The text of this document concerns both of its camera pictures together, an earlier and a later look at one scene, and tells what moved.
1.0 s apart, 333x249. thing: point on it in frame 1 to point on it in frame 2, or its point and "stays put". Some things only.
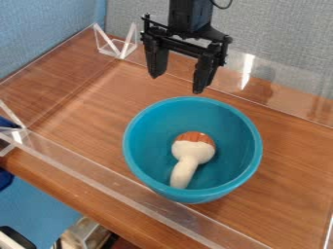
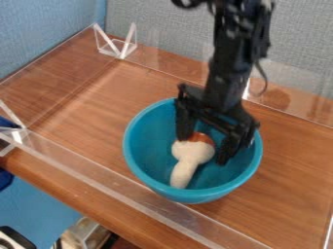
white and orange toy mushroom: [194, 149] stays put
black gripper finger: [157, 55] to [185, 123]
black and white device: [14, 240] stays put
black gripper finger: [208, 65] to [236, 142]
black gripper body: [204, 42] to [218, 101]
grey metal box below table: [87, 234] stays put
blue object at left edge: [7, 176] stays put
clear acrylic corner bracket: [117, 48] stays put
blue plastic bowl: [221, 176] stays put
